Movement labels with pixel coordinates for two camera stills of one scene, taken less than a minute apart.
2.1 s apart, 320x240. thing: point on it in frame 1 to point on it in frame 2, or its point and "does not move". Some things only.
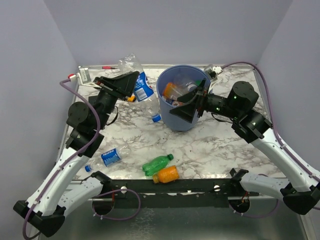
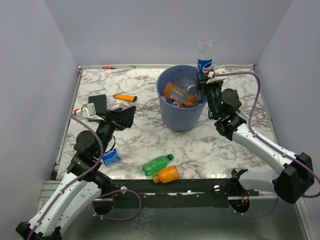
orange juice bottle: x=166 y=175 does not move
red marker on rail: x=106 y=67 does not move
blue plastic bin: x=174 y=82 does not move
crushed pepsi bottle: x=143 y=93 to x=204 y=56
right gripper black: x=188 y=111 to x=202 y=85
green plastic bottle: x=154 y=165 does not move
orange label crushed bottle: x=170 y=90 does not move
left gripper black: x=122 y=86 to x=125 y=117
